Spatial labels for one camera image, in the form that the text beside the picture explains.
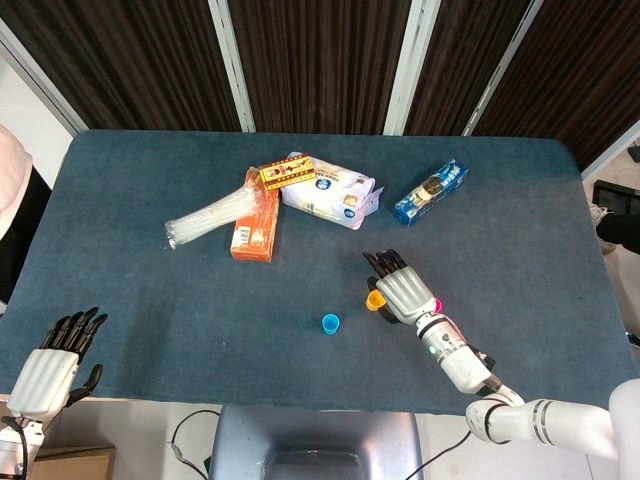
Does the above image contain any teal table cloth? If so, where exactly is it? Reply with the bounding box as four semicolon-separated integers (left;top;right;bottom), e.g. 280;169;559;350
0;129;632;416

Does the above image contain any white screen frame post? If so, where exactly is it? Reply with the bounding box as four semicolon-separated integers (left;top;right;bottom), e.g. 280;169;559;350
207;0;256;134
462;0;544;137
0;17;89;134
384;0;441;136

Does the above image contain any dark flat screen device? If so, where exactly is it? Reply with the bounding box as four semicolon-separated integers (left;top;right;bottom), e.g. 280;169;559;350
592;180;640;216

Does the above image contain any dark brown slatted panel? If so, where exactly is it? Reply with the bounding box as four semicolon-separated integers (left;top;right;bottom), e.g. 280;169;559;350
227;0;416;135
474;0;640;171
404;0;531;137
0;0;241;131

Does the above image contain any person in black trousers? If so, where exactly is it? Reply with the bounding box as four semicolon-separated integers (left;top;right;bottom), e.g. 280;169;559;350
589;202;640;257

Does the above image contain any yellow printed box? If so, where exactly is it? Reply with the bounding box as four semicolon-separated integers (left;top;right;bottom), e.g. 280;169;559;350
258;154;317;191

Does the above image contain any black cable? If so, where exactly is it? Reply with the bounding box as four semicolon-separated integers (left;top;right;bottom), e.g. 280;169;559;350
169;408;222;476
399;428;474;480

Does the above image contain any brown cardboard carton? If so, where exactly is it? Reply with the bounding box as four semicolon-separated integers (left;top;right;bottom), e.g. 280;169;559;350
29;444;117;480

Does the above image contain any person in pale top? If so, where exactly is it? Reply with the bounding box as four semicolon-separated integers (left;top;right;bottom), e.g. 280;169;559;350
0;123;54;306

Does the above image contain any blue biscuit box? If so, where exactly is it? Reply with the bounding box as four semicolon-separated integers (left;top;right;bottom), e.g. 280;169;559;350
393;158;470;229

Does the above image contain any bundle of clear straws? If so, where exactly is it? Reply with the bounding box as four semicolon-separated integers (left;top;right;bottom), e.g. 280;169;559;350
164;182;261;250

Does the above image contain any white printed food bag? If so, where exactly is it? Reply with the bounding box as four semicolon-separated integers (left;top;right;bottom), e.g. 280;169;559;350
279;152;386;231

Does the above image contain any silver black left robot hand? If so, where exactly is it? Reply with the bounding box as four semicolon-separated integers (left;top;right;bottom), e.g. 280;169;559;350
7;306;109;419

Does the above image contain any grey blue robot torso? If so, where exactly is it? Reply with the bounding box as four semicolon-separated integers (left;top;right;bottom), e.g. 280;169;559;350
208;403;427;480

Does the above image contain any orange cardboard box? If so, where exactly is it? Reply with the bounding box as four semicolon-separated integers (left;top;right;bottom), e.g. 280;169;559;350
229;167;281;264

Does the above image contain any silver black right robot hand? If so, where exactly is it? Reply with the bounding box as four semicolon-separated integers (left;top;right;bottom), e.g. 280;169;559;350
362;248;436;325

